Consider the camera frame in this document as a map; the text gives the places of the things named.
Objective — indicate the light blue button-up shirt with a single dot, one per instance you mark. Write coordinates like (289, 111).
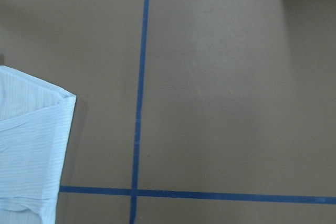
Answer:
(36, 118)

